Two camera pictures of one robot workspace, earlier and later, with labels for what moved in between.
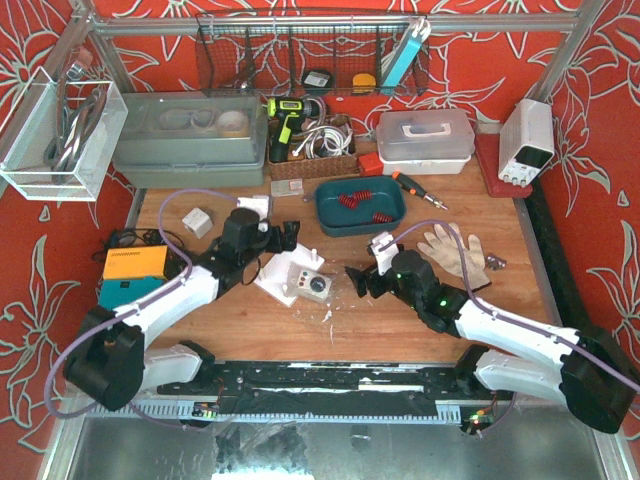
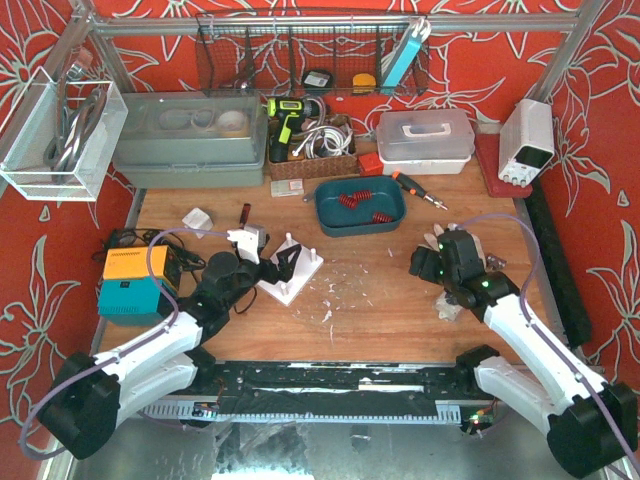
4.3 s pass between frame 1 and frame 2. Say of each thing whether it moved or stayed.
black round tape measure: stayed
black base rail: stayed
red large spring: stayed
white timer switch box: moved
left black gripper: moved
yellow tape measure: stayed
